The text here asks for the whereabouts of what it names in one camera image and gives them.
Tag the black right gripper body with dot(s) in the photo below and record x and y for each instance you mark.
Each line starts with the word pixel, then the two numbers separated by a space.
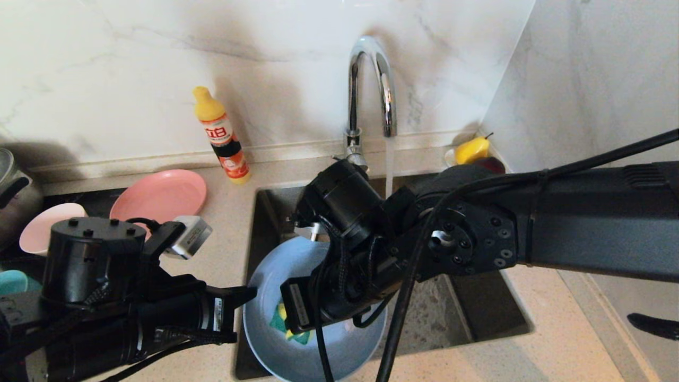
pixel 345 196

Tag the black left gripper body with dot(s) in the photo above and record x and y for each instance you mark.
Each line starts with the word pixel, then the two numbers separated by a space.
pixel 95 260

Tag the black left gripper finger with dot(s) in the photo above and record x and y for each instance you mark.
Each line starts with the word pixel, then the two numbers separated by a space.
pixel 228 313

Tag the yellow sponge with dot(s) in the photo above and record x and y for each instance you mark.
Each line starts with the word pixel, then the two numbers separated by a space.
pixel 280 318

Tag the light pink bowl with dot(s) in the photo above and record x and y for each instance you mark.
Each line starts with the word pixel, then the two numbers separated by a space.
pixel 42 228

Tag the blue plate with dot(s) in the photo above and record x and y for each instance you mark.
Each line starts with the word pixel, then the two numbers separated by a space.
pixel 286 260

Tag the teal bowl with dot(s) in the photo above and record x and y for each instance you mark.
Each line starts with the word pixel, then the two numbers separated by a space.
pixel 13 282

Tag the salmon pink plate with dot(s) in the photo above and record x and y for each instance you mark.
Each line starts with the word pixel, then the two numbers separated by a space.
pixel 159 196

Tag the chrome gooseneck faucet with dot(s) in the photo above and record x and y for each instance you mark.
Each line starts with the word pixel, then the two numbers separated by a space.
pixel 390 95

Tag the yellow-capped orange dish soap bottle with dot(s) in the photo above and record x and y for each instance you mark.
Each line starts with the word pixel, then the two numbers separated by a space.
pixel 220 132

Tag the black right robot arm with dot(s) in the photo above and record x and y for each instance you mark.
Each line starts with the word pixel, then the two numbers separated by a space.
pixel 583 223

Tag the stainless steel sink basin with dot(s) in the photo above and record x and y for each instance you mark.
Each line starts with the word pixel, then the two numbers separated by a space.
pixel 477 307

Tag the black induction cooktop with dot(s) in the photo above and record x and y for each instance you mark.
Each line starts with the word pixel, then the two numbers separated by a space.
pixel 101 197

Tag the steel cooking pot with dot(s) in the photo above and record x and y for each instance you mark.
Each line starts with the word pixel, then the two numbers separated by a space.
pixel 16 201

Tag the small white dish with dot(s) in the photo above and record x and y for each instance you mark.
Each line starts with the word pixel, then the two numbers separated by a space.
pixel 450 158

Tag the yellow pear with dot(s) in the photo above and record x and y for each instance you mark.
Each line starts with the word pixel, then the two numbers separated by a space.
pixel 470 150

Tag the dark red apple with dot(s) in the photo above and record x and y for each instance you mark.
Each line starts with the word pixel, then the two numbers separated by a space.
pixel 493 164

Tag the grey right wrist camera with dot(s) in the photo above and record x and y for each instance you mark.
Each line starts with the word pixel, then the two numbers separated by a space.
pixel 310 232

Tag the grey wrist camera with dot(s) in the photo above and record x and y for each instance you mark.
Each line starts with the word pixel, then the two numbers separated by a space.
pixel 310 232
pixel 193 236

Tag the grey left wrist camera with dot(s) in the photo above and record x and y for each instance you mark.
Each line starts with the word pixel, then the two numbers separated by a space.
pixel 193 236

